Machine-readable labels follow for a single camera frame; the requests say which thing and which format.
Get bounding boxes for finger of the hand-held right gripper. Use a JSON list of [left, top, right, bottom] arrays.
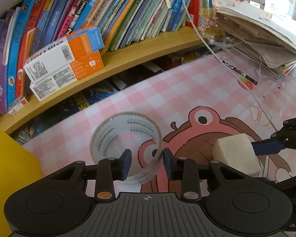
[[257, 170, 296, 196], [251, 115, 296, 156]]

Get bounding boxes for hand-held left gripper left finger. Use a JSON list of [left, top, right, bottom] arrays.
[[46, 149, 133, 201]]

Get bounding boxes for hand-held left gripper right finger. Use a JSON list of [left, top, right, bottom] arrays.
[[162, 148, 250, 201]]

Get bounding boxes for clear tape roll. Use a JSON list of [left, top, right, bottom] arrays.
[[89, 112, 163, 186]]

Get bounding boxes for white foam block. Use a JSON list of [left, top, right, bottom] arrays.
[[212, 133, 261, 178]]

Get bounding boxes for cardboard box with yellow flaps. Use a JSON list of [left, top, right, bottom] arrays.
[[0, 118, 44, 237]]

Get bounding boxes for strawberry topped pen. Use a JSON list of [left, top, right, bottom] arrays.
[[221, 61, 258, 91]]

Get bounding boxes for dark magazines under shelf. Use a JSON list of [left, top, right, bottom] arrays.
[[15, 52, 209, 145]]

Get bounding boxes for pink checked cartoon table mat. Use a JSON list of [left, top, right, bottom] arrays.
[[22, 44, 296, 237]]

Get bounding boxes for orange and white carton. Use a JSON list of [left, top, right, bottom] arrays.
[[30, 51, 105, 102], [23, 26, 105, 82]]

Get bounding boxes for wooden bookshelf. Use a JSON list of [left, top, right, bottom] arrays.
[[0, 26, 224, 135]]

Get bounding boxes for stack of loose papers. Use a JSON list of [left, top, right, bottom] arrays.
[[210, 0, 296, 81]]

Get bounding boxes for small red and white box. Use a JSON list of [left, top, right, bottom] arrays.
[[8, 98, 29, 116]]

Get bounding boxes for clear bead decoration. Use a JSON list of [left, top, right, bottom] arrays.
[[197, 17, 228, 45]]

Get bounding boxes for white charging cable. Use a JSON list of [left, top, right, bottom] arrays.
[[176, 0, 278, 132]]

